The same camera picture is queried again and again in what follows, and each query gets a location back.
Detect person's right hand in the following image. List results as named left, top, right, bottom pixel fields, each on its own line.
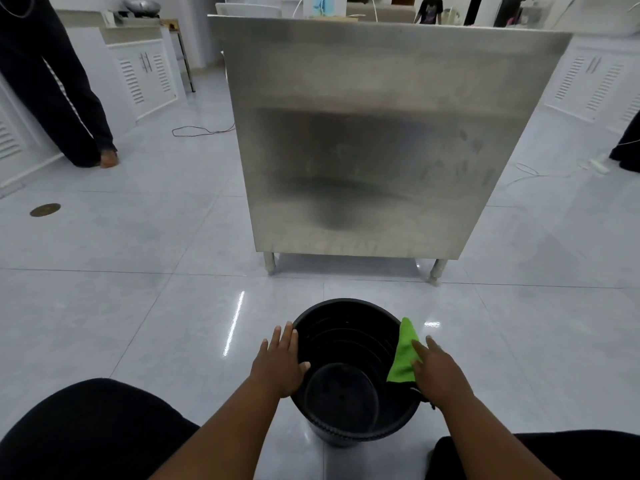
left=410, top=336, right=474, bottom=408

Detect person's left hand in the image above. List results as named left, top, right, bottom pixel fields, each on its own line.
left=249, top=322, right=311, bottom=399

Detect green cleaning cloth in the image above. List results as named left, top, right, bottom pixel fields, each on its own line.
left=386, top=317, right=422, bottom=384

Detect black plastic bucket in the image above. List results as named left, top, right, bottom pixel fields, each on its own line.
left=290, top=298, right=424, bottom=449

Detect person's left forearm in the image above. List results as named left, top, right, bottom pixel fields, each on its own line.
left=149, top=377, right=284, bottom=480

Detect person's right forearm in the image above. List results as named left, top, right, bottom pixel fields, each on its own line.
left=434, top=389, right=562, bottom=480

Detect person's right leg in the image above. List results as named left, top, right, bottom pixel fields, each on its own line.
left=425, top=431, right=640, bottom=480

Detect person's leg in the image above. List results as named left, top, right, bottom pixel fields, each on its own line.
left=0, top=378, right=201, bottom=480
left=425, top=431, right=640, bottom=480

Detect person's left leg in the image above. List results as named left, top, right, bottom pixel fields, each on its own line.
left=0, top=378, right=201, bottom=480

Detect stainless steel cabinet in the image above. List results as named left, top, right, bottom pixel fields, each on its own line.
left=207, top=15, right=574, bottom=261

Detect white louvred door cabinet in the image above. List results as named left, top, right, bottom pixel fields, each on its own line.
left=56, top=10, right=187, bottom=139
left=0, top=75, right=64, bottom=198
left=541, top=36, right=640, bottom=136

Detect wooden table with metal legs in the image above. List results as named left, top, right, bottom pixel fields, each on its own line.
left=160, top=17, right=197, bottom=93

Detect white box with blue picture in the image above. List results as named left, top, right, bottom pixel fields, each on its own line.
left=310, top=0, right=347, bottom=18

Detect grey metal wok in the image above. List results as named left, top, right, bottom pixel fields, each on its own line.
left=122, top=0, right=162, bottom=17

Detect white cable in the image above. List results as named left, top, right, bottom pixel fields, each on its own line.
left=500, top=159, right=594, bottom=191

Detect black and red cable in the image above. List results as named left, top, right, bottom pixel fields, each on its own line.
left=171, top=122, right=236, bottom=138

